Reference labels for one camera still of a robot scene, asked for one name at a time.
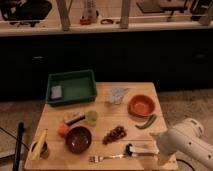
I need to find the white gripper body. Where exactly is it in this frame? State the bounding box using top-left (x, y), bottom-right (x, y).
top-left (150, 132), bottom-right (173, 166)

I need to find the white black dish brush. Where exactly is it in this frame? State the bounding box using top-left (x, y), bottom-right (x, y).
top-left (125, 144), bottom-right (158, 157)

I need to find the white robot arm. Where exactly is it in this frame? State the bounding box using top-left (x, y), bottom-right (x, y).
top-left (151, 118), bottom-right (213, 170)

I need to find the clear plastic cup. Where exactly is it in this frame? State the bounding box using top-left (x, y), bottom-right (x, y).
top-left (108, 87), bottom-right (128, 105)

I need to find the green plastic cup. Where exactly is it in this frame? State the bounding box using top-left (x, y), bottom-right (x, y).
top-left (85, 111), bottom-right (98, 126)

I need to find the yellow black scrub brush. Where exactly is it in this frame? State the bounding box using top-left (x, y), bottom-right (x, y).
top-left (63, 112), bottom-right (85, 126)

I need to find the dark metal cup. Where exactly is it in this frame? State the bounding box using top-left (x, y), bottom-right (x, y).
top-left (31, 142), bottom-right (50, 159)

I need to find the green pepper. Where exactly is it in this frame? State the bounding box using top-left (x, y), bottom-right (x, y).
top-left (135, 114), bottom-right (157, 129)

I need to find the orange bowl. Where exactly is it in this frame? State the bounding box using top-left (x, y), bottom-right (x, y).
top-left (128, 94), bottom-right (155, 117)

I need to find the brown grape bunch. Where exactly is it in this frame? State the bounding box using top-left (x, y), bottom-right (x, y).
top-left (102, 126), bottom-right (127, 145)

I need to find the silver fork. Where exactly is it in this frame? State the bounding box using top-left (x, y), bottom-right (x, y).
top-left (88, 154), bottom-right (126, 163)

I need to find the dark red bowl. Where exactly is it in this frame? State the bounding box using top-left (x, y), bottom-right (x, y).
top-left (65, 126), bottom-right (92, 154)

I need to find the green plastic bin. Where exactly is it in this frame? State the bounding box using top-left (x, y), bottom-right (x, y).
top-left (46, 70), bottom-right (97, 107)

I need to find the orange carrot toy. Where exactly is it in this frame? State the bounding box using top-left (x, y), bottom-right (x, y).
top-left (58, 124), bottom-right (70, 137)

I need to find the grey sponge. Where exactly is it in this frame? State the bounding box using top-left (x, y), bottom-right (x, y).
top-left (51, 85), bottom-right (62, 99)

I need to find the red white object on shelf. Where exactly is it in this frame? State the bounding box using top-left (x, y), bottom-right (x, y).
top-left (80, 0), bottom-right (99, 25)

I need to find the black pole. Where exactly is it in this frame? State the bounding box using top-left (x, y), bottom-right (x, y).
top-left (12, 122), bottom-right (24, 171)

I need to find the black office chair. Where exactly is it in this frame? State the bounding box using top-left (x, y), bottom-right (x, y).
top-left (0, 0), bottom-right (52, 27)

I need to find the black cable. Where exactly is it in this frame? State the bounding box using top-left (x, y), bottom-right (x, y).
top-left (176, 158), bottom-right (198, 171)

